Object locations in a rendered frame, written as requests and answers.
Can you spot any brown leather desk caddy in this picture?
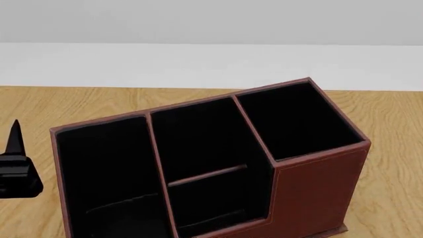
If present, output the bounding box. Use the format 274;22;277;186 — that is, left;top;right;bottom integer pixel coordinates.
49;77;371;238

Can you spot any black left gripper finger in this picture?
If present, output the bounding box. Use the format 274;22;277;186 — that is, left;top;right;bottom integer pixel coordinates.
5;119;27;158

